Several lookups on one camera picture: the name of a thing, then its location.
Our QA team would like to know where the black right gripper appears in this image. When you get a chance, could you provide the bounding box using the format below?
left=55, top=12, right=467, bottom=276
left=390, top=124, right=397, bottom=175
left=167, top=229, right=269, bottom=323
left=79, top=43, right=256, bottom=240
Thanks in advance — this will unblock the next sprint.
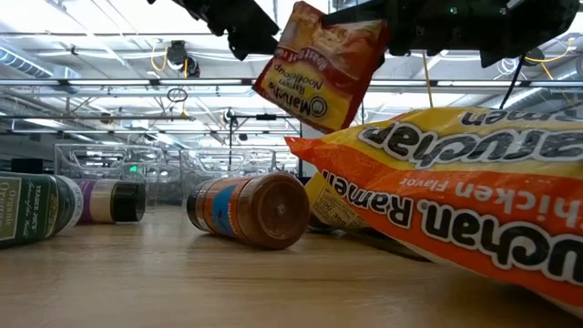
left=322, top=0, right=484, bottom=56

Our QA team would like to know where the red roast beef ramen packet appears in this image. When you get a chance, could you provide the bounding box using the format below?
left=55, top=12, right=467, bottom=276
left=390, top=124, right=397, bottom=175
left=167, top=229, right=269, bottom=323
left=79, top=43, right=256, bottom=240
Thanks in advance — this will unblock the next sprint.
left=252, top=0, right=391, bottom=136

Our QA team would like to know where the purple label spice jar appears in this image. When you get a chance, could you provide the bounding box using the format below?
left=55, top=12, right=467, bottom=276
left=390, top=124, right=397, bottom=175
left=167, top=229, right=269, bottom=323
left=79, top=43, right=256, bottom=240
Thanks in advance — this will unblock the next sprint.
left=75, top=179, right=147, bottom=224

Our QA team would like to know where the black metal stand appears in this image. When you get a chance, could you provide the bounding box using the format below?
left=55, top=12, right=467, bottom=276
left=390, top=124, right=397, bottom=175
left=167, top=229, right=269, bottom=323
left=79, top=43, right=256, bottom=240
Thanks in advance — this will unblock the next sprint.
left=225, top=108, right=305, bottom=179

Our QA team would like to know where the orange spice jar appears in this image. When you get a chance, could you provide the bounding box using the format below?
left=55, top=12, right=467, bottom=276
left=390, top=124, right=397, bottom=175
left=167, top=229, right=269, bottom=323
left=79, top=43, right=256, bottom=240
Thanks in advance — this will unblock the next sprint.
left=186, top=171, right=311, bottom=251

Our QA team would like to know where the clear plastic utensil bin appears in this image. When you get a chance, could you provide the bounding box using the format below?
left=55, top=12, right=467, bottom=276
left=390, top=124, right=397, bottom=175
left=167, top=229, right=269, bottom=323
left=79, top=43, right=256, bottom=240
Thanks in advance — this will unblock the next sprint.
left=53, top=143, right=166, bottom=207

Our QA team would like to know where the orange chicken ramen packet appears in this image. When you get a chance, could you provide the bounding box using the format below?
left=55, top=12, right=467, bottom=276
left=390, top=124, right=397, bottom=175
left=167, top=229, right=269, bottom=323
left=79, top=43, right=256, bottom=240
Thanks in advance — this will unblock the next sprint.
left=285, top=107, right=583, bottom=320

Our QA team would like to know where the yellow ramen packet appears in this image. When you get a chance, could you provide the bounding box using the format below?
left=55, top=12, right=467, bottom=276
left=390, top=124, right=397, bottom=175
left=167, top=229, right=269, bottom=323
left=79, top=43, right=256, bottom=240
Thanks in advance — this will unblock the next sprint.
left=303, top=171, right=370, bottom=231

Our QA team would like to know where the black block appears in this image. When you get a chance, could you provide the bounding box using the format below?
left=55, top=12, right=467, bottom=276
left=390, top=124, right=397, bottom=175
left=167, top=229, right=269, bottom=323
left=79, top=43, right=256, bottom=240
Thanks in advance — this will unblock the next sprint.
left=11, top=158, right=45, bottom=175

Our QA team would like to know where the green oregano spice jar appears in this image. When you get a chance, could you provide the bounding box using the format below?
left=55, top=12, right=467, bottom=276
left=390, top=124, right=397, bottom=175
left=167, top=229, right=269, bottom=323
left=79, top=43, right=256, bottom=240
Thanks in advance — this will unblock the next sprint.
left=0, top=171, right=85, bottom=250

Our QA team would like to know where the black ceiling cable reel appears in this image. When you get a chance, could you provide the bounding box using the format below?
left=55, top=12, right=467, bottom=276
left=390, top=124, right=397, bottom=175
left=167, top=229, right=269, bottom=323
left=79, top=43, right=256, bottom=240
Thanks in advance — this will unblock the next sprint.
left=149, top=39, right=202, bottom=79

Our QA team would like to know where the hanging black cable ring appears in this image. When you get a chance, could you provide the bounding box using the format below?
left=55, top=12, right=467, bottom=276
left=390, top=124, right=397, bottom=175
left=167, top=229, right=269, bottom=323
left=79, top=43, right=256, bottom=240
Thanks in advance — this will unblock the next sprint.
left=166, top=87, right=189, bottom=105

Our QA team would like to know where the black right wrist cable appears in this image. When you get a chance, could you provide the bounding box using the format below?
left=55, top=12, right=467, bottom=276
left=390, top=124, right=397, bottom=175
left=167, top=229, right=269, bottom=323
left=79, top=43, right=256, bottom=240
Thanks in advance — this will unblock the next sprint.
left=498, top=54, right=526, bottom=110

